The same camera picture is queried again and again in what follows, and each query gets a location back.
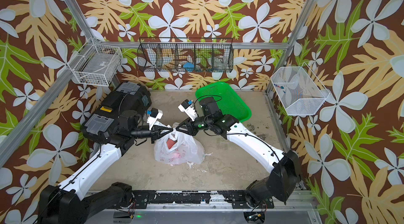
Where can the black wire basket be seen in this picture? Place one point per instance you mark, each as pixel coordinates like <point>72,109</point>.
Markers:
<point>207,55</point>

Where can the green plastic basket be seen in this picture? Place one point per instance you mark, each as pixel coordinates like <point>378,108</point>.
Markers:
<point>228,101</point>

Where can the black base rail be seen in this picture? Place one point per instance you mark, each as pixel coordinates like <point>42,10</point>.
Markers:
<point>235,199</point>

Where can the white wire basket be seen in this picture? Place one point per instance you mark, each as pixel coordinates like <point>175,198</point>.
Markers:
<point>96,63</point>
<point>299,90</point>

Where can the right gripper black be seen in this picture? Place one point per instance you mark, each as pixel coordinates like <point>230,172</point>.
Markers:
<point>190,127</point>

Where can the white plastic bag red print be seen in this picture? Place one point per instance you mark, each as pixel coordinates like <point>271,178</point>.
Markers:
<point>186,150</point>

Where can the white wire basket right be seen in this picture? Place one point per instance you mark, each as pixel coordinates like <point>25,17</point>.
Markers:
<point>299,90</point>

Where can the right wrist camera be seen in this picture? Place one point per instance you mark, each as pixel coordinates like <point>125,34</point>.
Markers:
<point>188,107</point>

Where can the blue object in basket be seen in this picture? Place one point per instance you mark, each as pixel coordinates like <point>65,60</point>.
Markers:
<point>189,67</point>

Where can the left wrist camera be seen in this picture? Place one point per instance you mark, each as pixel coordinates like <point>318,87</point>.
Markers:
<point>153,115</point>

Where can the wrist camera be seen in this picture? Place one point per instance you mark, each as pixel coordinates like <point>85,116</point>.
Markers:
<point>153,115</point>
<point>188,107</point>

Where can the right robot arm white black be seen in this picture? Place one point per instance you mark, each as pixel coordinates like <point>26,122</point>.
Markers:
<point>283,167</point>

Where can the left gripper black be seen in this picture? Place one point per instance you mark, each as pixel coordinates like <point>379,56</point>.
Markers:
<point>158,133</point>

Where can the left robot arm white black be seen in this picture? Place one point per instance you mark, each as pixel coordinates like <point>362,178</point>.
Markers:
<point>68,203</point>

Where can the white wire basket left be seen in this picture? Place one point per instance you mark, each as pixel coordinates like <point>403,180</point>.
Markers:
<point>96,63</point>

